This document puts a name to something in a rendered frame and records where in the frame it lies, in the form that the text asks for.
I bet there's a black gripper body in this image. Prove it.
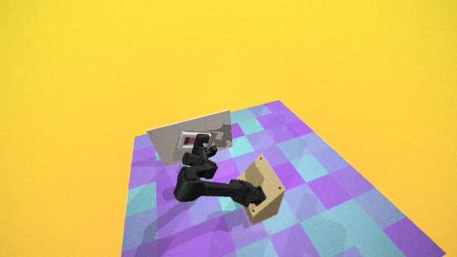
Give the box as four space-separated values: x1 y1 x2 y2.
194 134 210 156

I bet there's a white picture frame with red picture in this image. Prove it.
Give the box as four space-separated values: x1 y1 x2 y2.
178 132 211 150

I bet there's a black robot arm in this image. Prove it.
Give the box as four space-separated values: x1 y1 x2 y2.
174 145 267 207

